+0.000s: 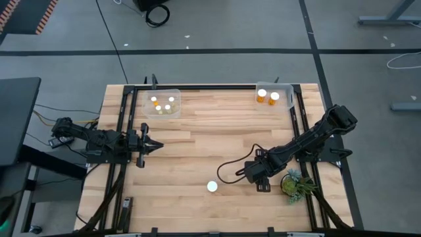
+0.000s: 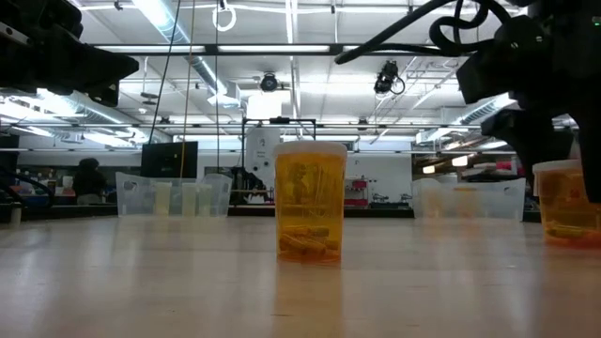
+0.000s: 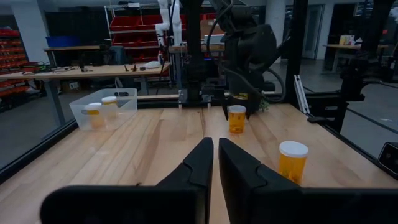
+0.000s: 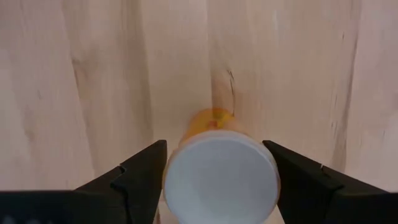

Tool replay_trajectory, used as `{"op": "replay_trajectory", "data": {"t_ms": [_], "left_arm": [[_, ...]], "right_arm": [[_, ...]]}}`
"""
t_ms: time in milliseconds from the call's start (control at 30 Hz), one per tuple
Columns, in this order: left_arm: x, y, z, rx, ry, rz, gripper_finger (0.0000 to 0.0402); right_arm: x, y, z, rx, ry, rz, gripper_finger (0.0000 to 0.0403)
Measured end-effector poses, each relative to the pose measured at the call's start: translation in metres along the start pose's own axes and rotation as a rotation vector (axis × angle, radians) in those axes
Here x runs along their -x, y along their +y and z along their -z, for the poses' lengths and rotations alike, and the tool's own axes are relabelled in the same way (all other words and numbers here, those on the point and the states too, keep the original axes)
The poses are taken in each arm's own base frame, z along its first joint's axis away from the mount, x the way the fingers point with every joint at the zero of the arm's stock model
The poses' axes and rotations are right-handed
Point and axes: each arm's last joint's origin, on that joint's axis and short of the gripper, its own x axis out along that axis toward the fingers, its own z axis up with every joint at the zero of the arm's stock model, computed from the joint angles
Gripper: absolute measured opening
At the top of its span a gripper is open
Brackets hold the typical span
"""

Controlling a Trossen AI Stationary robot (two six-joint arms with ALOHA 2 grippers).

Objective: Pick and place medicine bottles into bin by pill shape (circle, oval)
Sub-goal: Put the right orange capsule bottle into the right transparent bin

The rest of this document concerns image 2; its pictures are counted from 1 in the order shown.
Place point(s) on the black cabinet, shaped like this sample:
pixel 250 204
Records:
pixel 8 152

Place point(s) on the black background robot arm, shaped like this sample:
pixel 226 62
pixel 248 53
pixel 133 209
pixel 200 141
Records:
pixel 249 180

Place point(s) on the small pale pill bottle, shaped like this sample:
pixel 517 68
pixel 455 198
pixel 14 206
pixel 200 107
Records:
pixel 205 201

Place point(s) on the large amber pill bottle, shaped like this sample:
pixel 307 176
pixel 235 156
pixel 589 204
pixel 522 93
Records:
pixel 310 197

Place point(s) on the round black ceiling camera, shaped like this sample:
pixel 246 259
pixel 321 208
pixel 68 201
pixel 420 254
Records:
pixel 268 82

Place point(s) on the person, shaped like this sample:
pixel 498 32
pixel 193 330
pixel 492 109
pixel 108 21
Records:
pixel 88 180

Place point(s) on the white machine cabinet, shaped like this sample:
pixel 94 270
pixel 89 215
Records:
pixel 260 150

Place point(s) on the glowing ceiling lamp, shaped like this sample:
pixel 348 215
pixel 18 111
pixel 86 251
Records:
pixel 428 169
pixel 460 161

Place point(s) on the red storage bin rack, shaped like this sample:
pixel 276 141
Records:
pixel 504 165

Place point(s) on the black stand frame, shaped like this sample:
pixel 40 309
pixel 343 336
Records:
pixel 279 120

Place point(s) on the small white cylinder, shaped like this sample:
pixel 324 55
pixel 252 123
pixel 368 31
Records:
pixel 16 215

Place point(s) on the black overhead beam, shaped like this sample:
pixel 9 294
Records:
pixel 211 49

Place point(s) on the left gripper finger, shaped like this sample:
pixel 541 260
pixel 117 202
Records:
pixel 110 62
pixel 110 78

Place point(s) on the black monitor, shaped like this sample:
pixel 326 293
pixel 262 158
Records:
pixel 169 159

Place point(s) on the clear plastic bin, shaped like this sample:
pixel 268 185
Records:
pixel 497 202
pixel 136 197

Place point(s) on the red white equipment cart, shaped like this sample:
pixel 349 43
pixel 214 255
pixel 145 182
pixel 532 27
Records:
pixel 357 185

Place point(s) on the pale yellow pill bottle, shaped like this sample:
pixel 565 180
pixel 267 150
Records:
pixel 162 199

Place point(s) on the black aluminium table frame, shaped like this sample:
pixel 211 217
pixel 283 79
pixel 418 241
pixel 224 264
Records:
pixel 253 212

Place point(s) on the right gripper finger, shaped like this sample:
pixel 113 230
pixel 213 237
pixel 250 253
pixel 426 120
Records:
pixel 592 150
pixel 530 136

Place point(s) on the wide amber bottle red print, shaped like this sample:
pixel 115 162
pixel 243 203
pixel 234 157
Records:
pixel 559 206

